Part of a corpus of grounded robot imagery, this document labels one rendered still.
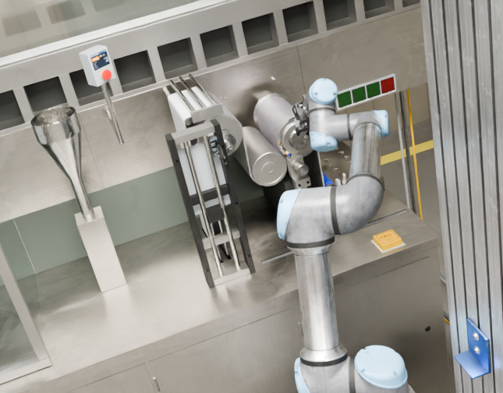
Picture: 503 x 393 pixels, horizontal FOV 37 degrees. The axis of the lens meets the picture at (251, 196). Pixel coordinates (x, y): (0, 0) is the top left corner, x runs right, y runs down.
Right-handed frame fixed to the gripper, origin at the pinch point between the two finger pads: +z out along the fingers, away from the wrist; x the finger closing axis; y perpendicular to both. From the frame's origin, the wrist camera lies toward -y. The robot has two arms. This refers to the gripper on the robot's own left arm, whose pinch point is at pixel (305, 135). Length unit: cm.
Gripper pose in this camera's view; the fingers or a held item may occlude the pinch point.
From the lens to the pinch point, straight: 243.1
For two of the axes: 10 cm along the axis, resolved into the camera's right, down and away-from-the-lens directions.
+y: -3.5, -9.2, 1.8
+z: -1.1, 2.3, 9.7
